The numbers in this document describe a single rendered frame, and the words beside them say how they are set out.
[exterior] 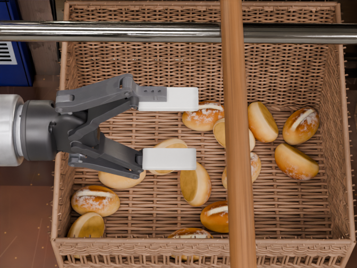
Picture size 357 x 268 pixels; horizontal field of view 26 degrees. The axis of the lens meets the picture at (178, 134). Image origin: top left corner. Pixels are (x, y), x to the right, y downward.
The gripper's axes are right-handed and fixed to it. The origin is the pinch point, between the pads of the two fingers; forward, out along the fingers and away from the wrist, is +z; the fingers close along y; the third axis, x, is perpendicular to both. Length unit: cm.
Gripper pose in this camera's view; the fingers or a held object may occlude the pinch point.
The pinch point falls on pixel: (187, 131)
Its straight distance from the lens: 95.7
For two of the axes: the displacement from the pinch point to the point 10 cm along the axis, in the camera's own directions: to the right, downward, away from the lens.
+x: 0.0, 8.4, -5.4
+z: 10.0, 0.0, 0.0
